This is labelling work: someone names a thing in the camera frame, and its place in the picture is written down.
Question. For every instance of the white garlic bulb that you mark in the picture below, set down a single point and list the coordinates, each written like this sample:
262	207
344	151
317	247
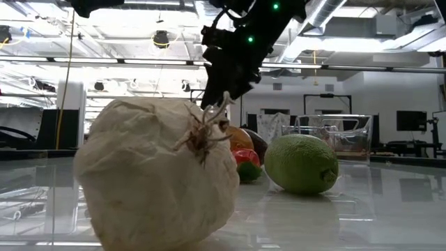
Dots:
146	181

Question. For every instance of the black tripod stand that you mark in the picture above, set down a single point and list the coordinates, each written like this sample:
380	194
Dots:
435	132

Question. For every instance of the black monitor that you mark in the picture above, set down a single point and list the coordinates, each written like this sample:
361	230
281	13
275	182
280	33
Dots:
411	121

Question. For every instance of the orange brown potato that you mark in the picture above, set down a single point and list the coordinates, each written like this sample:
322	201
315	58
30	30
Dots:
241	139

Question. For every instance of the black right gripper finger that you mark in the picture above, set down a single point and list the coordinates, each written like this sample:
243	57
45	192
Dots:
212	94

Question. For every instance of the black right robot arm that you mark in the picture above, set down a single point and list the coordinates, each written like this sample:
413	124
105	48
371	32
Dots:
275	17

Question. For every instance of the green lime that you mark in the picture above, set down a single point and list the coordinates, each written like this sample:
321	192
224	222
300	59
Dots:
299	164

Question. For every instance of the clear plastic fruit basket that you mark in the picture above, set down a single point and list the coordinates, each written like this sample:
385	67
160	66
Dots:
348	139

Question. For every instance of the dark avocado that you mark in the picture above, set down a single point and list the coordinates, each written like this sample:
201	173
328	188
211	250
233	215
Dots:
259	144

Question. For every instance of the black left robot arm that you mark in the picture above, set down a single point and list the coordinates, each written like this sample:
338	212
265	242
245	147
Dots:
90	7

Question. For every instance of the patterned white cloth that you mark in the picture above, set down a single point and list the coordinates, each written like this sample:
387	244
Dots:
271	125

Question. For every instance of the red strawberry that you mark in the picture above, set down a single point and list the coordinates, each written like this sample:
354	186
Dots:
245	158

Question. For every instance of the black overhead camera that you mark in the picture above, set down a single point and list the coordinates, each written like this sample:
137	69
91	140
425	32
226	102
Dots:
161	39

